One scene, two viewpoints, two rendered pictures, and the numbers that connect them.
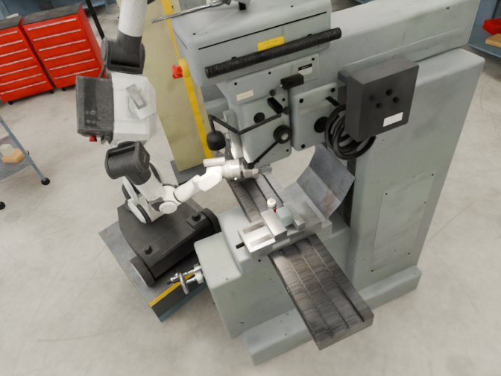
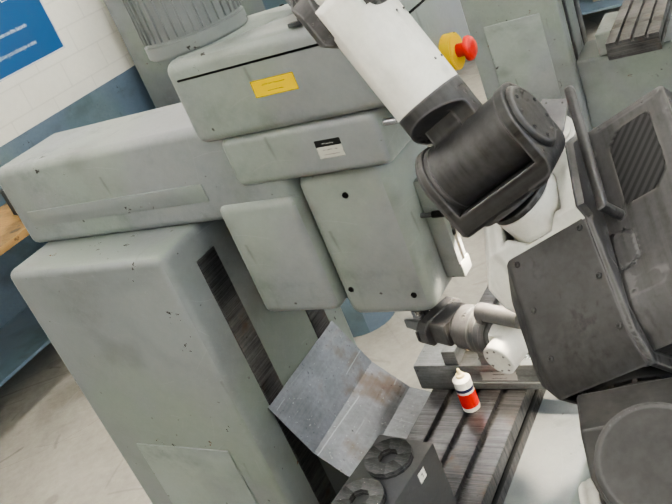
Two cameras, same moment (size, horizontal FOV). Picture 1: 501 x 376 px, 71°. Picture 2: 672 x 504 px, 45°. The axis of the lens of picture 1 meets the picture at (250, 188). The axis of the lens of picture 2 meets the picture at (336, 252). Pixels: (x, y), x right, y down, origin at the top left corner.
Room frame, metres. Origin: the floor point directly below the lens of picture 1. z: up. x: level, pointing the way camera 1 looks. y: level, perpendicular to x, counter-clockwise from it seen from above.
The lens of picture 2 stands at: (2.16, 0.98, 2.10)
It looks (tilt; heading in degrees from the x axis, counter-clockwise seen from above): 25 degrees down; 232
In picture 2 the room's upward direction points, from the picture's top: 23 degrees counter-clockwise
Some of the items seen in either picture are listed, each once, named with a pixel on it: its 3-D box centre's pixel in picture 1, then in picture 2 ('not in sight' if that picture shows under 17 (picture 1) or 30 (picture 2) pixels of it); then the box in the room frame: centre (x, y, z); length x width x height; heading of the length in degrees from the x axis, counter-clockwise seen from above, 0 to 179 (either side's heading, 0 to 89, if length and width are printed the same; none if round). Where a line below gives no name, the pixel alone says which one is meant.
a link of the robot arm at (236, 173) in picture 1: (244, 168); (459, 325); (1.20, 0.01, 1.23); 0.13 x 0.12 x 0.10; 176
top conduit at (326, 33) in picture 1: (274, 51); not in sight; (1.06, -0.15, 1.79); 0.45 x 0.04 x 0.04; 105
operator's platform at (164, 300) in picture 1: (172, 251); not in sight; (1.65, 0.65, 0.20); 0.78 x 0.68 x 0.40; 34
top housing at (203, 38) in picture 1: (250, 32); (316, 53); (1.20, -0.09, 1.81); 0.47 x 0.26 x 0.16; 105
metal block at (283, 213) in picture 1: (284, 216); not in sight; (1.03, -0.12, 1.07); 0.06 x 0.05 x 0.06; 16
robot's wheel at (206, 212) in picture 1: (211, 221); not in sight; (1.60, 0.30, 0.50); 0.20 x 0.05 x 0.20; 34
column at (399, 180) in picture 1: (373, 190); (273, 459); (1.35, -0.68, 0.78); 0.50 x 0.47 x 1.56; 105
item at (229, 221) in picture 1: (273, 226); (481, 466); (1.20, -0.08, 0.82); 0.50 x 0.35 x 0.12; 105
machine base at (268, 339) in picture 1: (316, 280); not in sight; (1.26, -0.32, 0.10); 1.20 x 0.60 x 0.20; 105
